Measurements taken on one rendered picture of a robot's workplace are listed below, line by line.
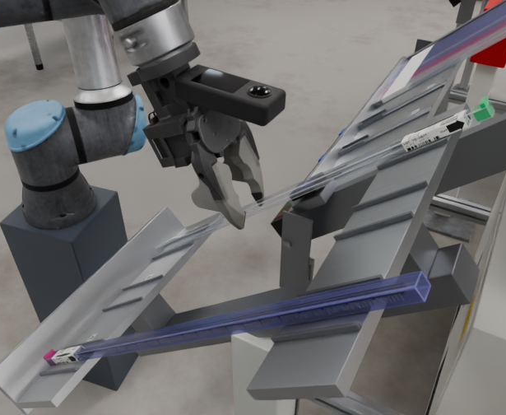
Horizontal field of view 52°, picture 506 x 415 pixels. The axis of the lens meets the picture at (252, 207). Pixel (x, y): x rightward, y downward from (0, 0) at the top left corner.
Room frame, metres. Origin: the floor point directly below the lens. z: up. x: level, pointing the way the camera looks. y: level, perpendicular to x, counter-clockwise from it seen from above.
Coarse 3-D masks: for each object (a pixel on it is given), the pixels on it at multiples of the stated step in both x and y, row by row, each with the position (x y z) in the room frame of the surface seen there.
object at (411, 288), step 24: (360, 288) 0.20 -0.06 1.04; (384, 288) 0.19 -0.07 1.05; (408, 288) 0.18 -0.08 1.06; (240, 312) 0.24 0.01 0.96; (264, 312) 0.23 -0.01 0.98; (288, 312) 0.21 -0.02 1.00; (312, 312) 0.21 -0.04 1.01; (336, 312) 0.20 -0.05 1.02; (360, 312) 0.19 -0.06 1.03; (144, 336) 0.29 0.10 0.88; (168, 336) 0.27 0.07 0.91; (192, 336) 0.25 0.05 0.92; (216, 336) 0.24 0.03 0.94; (48, 360) 0.36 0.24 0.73
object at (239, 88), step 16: (176, 80) 0.51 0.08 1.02; (192, 80) 0.50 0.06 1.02; (208, 80) 0.50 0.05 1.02; (224, 80) 0.51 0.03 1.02; (240, 80) 0.51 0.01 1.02; (176, 96) 0.51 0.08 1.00; (192, 96) 0.50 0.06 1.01; (208, 96) 0.48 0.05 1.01; (224, 96) 0.47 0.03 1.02; (240, 96) 0.47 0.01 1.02; (256, 96) 0.47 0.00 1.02; (272, 96) 0.47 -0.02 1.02; (224, 112) 0.47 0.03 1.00; (240, 112) 0.46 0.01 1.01; (256, 112) 0.46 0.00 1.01; (272, 112) 0.46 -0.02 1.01
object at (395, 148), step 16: (464, 112) 0.39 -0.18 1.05; (480, 112) 0.38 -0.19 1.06; (400, 144) 0.40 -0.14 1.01; (352, 160) 0.43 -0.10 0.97; (368, 160) 0.42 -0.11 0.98; (384, 160) 0.41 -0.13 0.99; (320, 176) 0.44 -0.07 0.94; (336, 176) 0.43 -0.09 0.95; (288, 192) 0.46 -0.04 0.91; (304, 192) 0.45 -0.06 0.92; (256, 208) 0.48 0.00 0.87; (208, 224) 0.51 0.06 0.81; (224, 224) 0.50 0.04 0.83; (176, 240) 0.54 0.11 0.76
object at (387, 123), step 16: (432, 80) 0.94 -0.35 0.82; (448, 80) 0.87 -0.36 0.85; (400, 96) 0.97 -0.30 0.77; (416, 96) 0.89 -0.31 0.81; (432, 96) 0.83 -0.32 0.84; (384, 112) 0.91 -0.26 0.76; (400, 112) 0.86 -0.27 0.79; (416, 112) 0.79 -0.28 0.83; (432, 112) 0.76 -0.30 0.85; (368, 128) 0.88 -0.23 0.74; (384, 128) 0.80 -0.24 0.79; (400, 128) 0.76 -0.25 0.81; (352, 144) 0.83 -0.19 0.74; (368, 144) 0.78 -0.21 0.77; (384, 144) 0.73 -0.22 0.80; (352, 176) 0.67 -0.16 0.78
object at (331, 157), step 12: (396, 72) 1.16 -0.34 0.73; (384, 84) 1.09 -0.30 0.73; (372, 96) 1.03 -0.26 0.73; (372, 108) 0.99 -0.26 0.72; (360, 120) 0.94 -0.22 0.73; (348, 132) 0.88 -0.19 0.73; (336, 144) 0.83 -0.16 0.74; (324, 156) 0.80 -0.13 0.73; (336, 156) 0.81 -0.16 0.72; (324, 168) 0.76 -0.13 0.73
